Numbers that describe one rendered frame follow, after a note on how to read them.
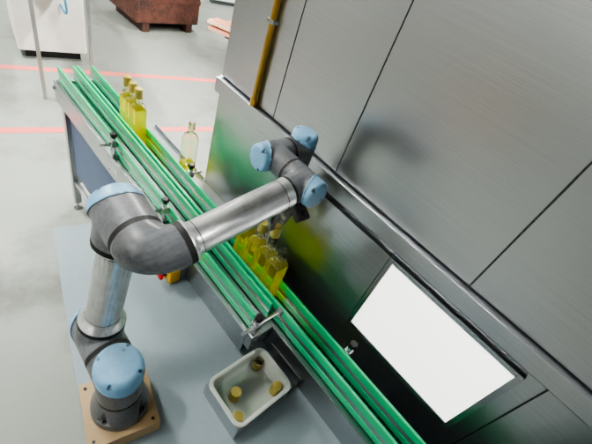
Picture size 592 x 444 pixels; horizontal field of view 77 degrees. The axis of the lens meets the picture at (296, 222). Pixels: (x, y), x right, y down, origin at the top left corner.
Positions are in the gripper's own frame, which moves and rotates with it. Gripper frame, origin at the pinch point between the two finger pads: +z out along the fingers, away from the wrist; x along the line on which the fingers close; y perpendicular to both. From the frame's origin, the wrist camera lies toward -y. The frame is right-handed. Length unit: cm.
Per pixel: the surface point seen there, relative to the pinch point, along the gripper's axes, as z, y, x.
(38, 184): 120, 185, 34
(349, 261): -1.1, -22.5, -12.5
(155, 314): 44, 12, 33
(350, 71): -49, 7, -15
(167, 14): 99, 462, -196
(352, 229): -11.7, -18.2, -12.3
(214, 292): 31.2, 3.8, 15.8
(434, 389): 12, -66, -14
